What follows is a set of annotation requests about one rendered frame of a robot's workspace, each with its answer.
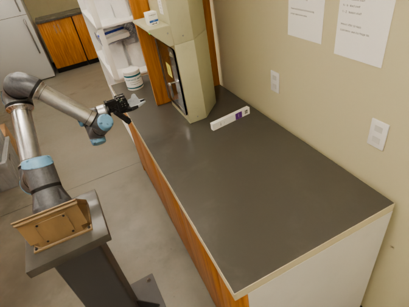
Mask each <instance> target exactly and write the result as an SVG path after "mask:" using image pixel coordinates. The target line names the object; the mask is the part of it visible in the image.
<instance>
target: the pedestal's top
mask: <svg viewBox="0 0 409 307"><path fill-rule="evenodd" d="M72 199H86V201H87V202H88V204H89V211H90V215H91V222H92V225H93V230H91V231H89V232H87V233H84V234H82V235H80V236H77V237H75V238H72V239H70V240H68V241H65V242H62V243H61V244H58V245H55V246H53V247H51V248H49V249H46V250H43V251H42V252H39V253H36V254H34V245H32V246H30V244H29V243H28V242H27V241H26V274H28V276H29V277H30V278H33V277H35V276H37V275H39V274H41V273H43V272H45V271H47V270H50V269H52V268H54V267H56V266H58V265H60V264H62V263H65V262H67V261H69V260H70V259H73V258H75V257H76V256H79V255H81V254H83V253H85V252H87V251H89V250H91V249H94V248H96V247H98V246H100V245H102V244H104V243H106V242H108V241H110V240H112V238H111V235H110V231H109V229H108V226H107V222H106V220H105V216H104V213H103V210H102V207H101V204H100V201H99V197H98V195H97V193H96V190H95V189H93V190H91V191H88V192H86V193H84V194H81V195H79V196H77V197H74V198H72Z"/></svg>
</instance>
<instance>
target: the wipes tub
mask: <svg viewBox="0 0 409 307"><path fill-rule="evenodd" d="M122 73H123V75H124V79H125V82H126V84H127V88H128V90H130V91H134V90H139V89H141V88H142V87H143V86H144V84H143V81H142V77H141V73H140V70H139V67H138V66H131V67H127V68H125V69H123V70H122Z"/></svg>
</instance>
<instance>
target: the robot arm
mask: <svg viewBox="0 0 409 307"><path fill-rule="evenodd" d="M119 95H120V96H119ZM1 99H2V102H3V104H4V105H5V110H6V112H7V113H9V114H10V115H11V119H12V124H13V129H14V133H15V138H16V143H17V146H18V152H19V157H20V160H21V163H20V165H19V166H18V171H19V176H20V181H19V185H20V187H21V189H22V190H23V191H24V192H25V193H26V194H30V195H32V213H33V214H36V213H39V212H41V211H44V210H46V209H48V208H52V207H53V206H57V205H59V204H62V203H65V202H67V201H70V200H72V198H71V196H70V195H69V194H68V193H67V192H66V191H65V189H64V188H63V187H62V184H61V181H60V178H59V176H58V173H57V170H56V168H55V165H54V161H53V160H52V157H51V156H49V155H43V156H41V151H40V146H39V143H38V138H37V133H36V130H35V124H34V121H33V116H32V111H33V110H34V105H33V100H34V99H38V100H39V101H42V102H44V103H45V104H47V105H49V106H51V107H53V108H55V109H57V110H59V111H61V112H63V113H64V114H66V115H68V116H70V117H72V118H74V119H76V120H78V123H79V125H80V126H81V127H85V129H86V132H87V134H88V136H89V140H90V141H91V143H92V145H93V146H98V145H101V144H103V143H105V142H106V139H105V134H106V133H107V132H108V131H109V130H110V129H111V127H112V126H113V119H112V117H111V113H113V114H114V115H116V116H117V117H119V118H120V119H121V120H123V121H124V122H125V123H127V124H130V123H131V119H130V118H129V117H128V116H126V115H124V114H123V113H127V112H129V111H133V110H135V109H137V108H139V107H140V106H142V105H143V104H144V103H145V101H144V99H138V98H137V96H136V95H135V94H132V95H131V99H129V100H126V97H125V96H124V94H123V93H122V94H118V95H116V96H114V99H112V100H109V101H106V100H105V101H104V105H103V104H102V105H99V106H97V107H93V108H87V107H85V106H84V105H82V104H80V103H78V102H76V101H74V100H72V99H71V98H69V97H67V96H65V95H64V94H61V93H59V92H58V91H56V90H54V89H52V88H51V87H49V86H47V85H45V84H44V81H42V80H41V79H39V78H37V77H35V76H32V75H30V74H28V73H24V72H12V73H10V74H8V75H7V76H6V77H5V79H4V81H3V88H2V94H1ZM129 106H130V107H129Z"/></svg>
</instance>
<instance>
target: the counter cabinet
mask: <svg viewBox="0 0 409 307"><path fill-rule="evenodd" d="M128 126H129V128H130V131H131V135H132V137H133V140H134V142H135V146H136V148H137V151H138V154H139V157H140V160H141V163H142V166H143V168H144V170H146V172H147V174H148V176H149V178H150V180H151V182H152V183H153V185H154V187H155V189H156V192H157V193H158V195H159V198H160V199H161V201H162V203H163V205H164V207H165V209H166V211H167V213H168V215H169V216H170V218H171V220H172V222H173V224H174V226H175V228H176V230H177V232H178V234H179V236H180V238H181V240H182V242H183V244H184V246H185V247H186V249H187V251H188V253H189V255H190V257H191V259H192V261H193V263H194V264H195V267H196V268H197V270H198V273H199V274H200V276H201V279H202V280H203V282H204V284H205V286H206V288H207V290H208V292H209V294H210V295H211V297H212V299H213V301H214V303H215V305H216V307H360V305H361V303H362V300H363V296H364V294H365V291H366V287H367V285H368V282H369V279H370V276H371V273H372V270H373V267H374V264H375V262H376V259H377V255H378V253H379V250H380V246H381V244H382V241H383V238H384V235H385V232H386V229H387V226H388V223H389V221H390V218H391V215H392V212H393V211H391V212H389V213H388V214H386V215H384V216H382V217H380V218H379V219H377V220H376V221H374V222H372V223H370V224H368V225H367V226H365V227H363V228H361V229H359V230H358V231H356V232H355V233H353V234H351V235H349V236H347V237H346V238H344V239H342V240H341V241H339V242H337V243H335V244H334V245H332V246H330V247H328V248H327V249H325V250H323V251H322V252H320V253H318V254H316V255H315V256H313V257H311V258H309V259H307V260H306V261H304V262H302V263H301V264H299V265H297V266H295V267H294V268H292V269H290V270H288V271H286V272H285V273H283V274H282V275H280V276H278V277H276V278H274V279H273V280H271V281H269V282H268V283H265V284H264V285H262V286H261V287H259V288H257V289H255V290H254V291H252V292H250V293H249V294H247V295H245V296H243V297H241V298H240V299H238V300H236V301H235V300H234V298H233V297H232V295H231V293H230V291H229V290H228V288H227V286H226V284H225V283H224V281H223V279H222V278H221V276H220V274H219V272H218V271H217V269H216V268H215V266H214V264H213V262H212V261H211V259H210V257H209V255H208V254H207V252H206V250H205V248H204V247H203V245H202V243H201V242H200V240H199V238H198V236H197V235H196V233H195V231H194V229H193V228H192V226H191V224H190V223H189V221H188V219H187V217H186V216H185V214H184V213H183V210H182V209H181V207H180V206H179V204H178V202H177V200H176V198H175V197H174V195H173V194H172V192H171V190H170V188H169V187H168V185H167V183H166V181H165V180H164V178H163V176H162V175H161V173H160V171H159V169H158V168H157V166H156V164H155V162H154V161H153V159H152V157H151V156H150V154H149V152H148V150H147V149H146V147H145V145H144V143H143V142H142V140H141V139H140V137H139V135H138V133H137V132H136V130H135V128H134V127H133V124H132V123H130V124H128Z"/></svg>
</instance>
